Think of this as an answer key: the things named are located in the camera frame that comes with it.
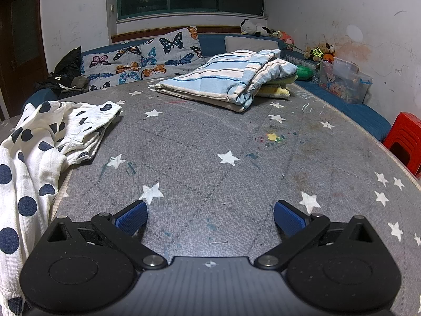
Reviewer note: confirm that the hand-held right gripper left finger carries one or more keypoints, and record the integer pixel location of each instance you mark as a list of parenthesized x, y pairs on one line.
[(133, 219)]

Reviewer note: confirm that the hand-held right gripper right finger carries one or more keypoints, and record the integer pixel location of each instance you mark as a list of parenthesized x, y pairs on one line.
[(287, 219)]

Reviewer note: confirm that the white navy polka dot garment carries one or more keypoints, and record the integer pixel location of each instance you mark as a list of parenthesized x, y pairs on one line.
[(33, 158)]

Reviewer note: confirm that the black clothes pile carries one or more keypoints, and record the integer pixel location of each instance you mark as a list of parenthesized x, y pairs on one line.
[(65, 69)]

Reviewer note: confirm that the yellow folded cloth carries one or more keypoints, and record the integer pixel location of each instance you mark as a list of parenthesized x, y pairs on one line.
[(273, 91)]

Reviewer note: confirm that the blue corner sofa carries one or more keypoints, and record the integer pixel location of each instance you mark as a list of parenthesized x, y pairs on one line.
[(361, 112)]

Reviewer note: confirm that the red plastic stool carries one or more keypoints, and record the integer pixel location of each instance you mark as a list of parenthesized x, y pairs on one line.
[(406, 138)]

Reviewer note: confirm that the green bowl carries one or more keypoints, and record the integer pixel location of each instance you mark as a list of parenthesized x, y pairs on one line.
[(304, 73)]

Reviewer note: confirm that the clear plastic storage box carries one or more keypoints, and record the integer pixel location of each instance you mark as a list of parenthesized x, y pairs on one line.
[(345, 82)]

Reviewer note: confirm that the butterfly print pillow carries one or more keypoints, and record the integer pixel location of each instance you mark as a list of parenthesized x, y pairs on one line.
[(171, 49), (108, 65)]

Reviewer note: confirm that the blue white striped blanket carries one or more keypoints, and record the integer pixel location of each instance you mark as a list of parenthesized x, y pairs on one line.
[(213, 79)]

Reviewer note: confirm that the brown plush bear toy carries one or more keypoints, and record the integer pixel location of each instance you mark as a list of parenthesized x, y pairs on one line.
[(324, 51)]

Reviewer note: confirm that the orange plush toy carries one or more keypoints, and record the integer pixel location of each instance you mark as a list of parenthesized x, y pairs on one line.
[(285, 37)]

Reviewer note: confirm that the black white plush toy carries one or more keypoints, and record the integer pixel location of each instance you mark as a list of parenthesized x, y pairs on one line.
[(255, 28)]

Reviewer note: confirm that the dark wooden door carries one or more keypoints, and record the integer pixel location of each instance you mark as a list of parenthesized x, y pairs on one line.
[(23, 39)]

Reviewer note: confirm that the wooden wall rail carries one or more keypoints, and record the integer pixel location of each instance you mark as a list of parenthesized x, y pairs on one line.
[(148, 33)]

